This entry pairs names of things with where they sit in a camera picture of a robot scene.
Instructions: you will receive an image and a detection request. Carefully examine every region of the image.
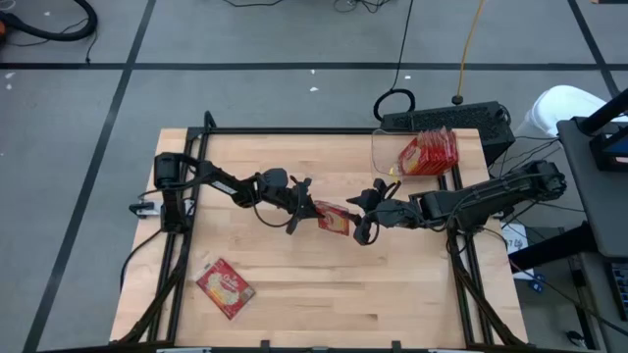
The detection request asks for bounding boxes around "black left arm base cable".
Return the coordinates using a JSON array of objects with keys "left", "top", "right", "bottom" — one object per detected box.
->
[{"left": 119, "top": 227, "right": 166, "bottom": 291}]

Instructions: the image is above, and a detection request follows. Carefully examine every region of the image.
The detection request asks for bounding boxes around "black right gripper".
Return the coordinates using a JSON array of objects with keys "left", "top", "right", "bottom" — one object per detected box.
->
[{"left": 340, "top": 177, "right": 422, "bottom": 246}]

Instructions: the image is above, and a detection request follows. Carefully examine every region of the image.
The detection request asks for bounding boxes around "white plastic bin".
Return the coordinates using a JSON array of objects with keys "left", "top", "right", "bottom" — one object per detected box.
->
[{"left": 520, "top": 84, "right": 628, "bottom": 143}]

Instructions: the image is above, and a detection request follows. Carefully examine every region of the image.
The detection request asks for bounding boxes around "black electronics box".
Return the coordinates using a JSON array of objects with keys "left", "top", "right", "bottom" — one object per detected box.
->
[{"left": 588, "top": 131, "right": 628, "bottom": 174}]

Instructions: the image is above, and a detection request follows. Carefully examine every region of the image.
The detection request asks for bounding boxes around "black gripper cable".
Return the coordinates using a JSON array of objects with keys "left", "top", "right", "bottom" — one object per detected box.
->
[
  {"left": 250, "top": 188, "right": 295, "bottom": 229},
  {"left": 365, "top": 179, "right": 403, "bottom": 246}
]

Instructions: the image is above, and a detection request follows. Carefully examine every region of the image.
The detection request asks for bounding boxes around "black hanging cable with coil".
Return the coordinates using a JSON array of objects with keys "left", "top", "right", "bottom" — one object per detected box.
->
[{"left": 371, "top": 0, "right": 418, "bottom": 123}]

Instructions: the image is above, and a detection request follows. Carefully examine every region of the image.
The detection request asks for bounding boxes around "white paper sheet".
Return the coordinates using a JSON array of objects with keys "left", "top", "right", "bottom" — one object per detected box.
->
[{"left": 500, "top": 223, "right": 530, "bottom": 255}]

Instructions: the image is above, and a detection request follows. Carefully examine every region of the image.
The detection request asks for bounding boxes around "black floor cable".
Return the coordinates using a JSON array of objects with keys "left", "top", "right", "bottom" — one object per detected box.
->
[
  {"left": 333, "top": 0, "right": 393, "bottom": 15},
  {"left": 220, "top": 0, "right": 286, "bottom": 9}
]

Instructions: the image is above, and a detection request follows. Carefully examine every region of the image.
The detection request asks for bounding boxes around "black stand leg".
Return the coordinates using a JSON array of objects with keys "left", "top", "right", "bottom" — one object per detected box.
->
[{"left": 507, "top": 223, "right": 598, "bottom": 275}]

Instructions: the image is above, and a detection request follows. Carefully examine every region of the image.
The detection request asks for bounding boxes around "yellow hanging cable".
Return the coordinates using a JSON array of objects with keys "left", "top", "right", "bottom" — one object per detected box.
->
[{"left": 450, "top": 0, "right": 487, "bottom": 107}]

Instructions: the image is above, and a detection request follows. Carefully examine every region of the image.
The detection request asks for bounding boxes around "black arm base cable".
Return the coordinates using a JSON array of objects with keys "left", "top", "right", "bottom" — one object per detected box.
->
[
  {"left": 119, "top": 227, "right": 166, "bottom": 291},
  {"left": 444, "top": 228, "right": 462, "bottom": 256}
]

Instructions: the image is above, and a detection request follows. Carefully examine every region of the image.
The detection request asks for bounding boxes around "grey side table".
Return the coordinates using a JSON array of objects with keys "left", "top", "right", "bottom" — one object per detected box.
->
[{"left": 556, "top": 116, "right": 628, "bottom": 261}]

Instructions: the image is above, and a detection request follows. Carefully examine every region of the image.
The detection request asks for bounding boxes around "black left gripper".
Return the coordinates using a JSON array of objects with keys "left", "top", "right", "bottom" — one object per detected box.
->
[{"left": 282, "top": 176, "right": 331, "bottom": 235}]

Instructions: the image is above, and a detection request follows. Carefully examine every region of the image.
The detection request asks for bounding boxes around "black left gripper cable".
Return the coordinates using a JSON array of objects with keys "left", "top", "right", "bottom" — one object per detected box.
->
[{"left": 250, "top": 188, "right": 295, "bottom": 229}]

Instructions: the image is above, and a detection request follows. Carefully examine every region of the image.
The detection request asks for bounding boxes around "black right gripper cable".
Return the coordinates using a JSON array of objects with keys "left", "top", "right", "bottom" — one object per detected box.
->
[{"left": 365, "top": 179, "right": 403, "bottom": 246}]

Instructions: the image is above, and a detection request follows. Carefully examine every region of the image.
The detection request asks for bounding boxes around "black keyboard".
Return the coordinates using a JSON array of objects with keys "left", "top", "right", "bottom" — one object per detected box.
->
[{"left": 605, "top": 259, "right": 628, "bottom": 323}]

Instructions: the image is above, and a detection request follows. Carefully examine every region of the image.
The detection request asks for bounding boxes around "black computer case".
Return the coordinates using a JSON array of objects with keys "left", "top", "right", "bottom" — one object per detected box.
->
[{"left": 380, "top": 101, "right": 516, "bottom": 166}]

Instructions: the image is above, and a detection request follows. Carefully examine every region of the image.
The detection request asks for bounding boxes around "black pole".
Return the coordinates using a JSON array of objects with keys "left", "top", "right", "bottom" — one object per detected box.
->
[{"left": 577, "top": 87, "right": 628, "bottom": 134}]

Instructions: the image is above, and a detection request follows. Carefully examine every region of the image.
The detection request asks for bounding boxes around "black right arm base cable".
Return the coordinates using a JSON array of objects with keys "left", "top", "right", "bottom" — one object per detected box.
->
[{"left": 444, "top": 228, "right": 462, "bottom": 256}]

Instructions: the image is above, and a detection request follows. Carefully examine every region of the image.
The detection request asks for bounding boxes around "clear plastic basket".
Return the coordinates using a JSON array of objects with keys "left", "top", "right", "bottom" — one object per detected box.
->
[{"left": 370, "top": 126, "right": 461, "bottom": 181}]

